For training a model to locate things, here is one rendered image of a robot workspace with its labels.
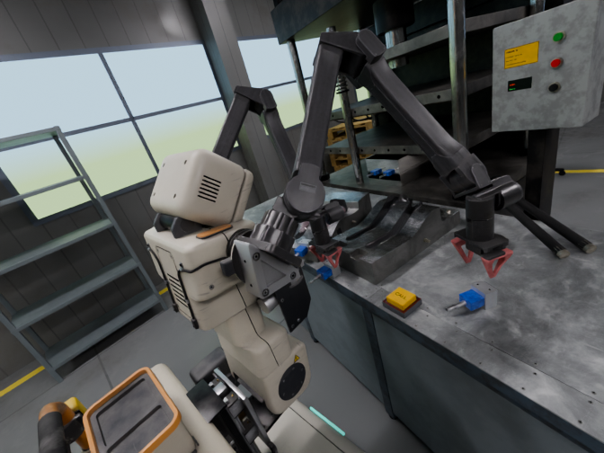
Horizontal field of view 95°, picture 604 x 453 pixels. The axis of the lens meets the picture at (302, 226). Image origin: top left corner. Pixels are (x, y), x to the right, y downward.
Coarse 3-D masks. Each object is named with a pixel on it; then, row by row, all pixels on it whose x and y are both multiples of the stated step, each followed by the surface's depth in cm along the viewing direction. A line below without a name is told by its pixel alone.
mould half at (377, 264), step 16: (400, 208) 112; (432, 208) 104; (368, 224) 117; (384, 224) 112; (416, 224) 102; (432, 224) 104; (448, 224) 110; (352, 240) 107; (368, 240) 105; (400, 240) 100; (416, 240) 101; (432, 240) 106; (368, 256) 95; (384, 256) 93; (400, 256) 98; (352, 272) 103; (368, 272) 95; (384, 272) 95
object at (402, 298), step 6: (390, 294) 83; (396, 294) 82; (402, 294) 82; (408, 294) 81; (414, 294) 81; (390, 300) 82; (396, 300) 80; (402, 300) 80; (408, 300) 79; (414, 300) 81; (396, 306) 80; (402, 306) 78
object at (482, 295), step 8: (480, 280) 76; (472, 288) 76; (480, 288) 74; (488, 288) 73; (464, 296) 75; (472, 296) 74; (480, 296) 73; (488, 296) 72; (496, 296) 73; (456, 304) 74; (464, 304) 74; (472, 304) 72; (480, 304) 73; (488, 304) 73; (496, 304) 74
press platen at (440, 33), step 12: (504, 12) 128; (516, 12) 133; (468, 24) 117; (480, 24) 121; (492, 24) 125; (420, 36) 128; (432, 36) 124; (444, 36) 120; (468, 36) 156; (396, 48) 140; (408, 48) 135; (420, 48) 131; (432, 48) 167
